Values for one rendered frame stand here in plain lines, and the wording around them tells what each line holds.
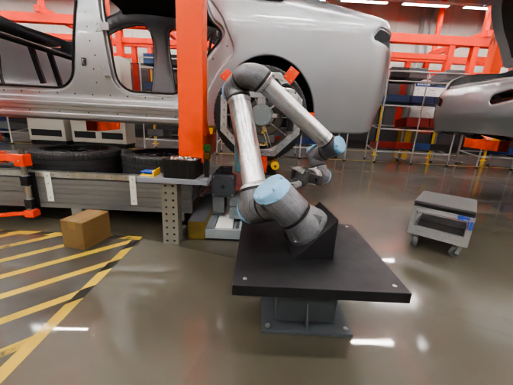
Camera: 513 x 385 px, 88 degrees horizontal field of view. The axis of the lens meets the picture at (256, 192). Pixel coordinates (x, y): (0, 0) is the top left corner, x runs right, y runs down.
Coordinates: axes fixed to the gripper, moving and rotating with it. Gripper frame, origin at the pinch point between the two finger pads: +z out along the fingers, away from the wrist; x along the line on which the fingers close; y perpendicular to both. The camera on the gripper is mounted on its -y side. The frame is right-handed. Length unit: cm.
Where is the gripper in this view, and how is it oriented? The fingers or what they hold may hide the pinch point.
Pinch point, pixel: (293, 177)
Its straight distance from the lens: 127.0
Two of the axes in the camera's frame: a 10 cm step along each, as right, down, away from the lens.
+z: -6.5, 0.5, -7.6
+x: 1.8, -9.6, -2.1
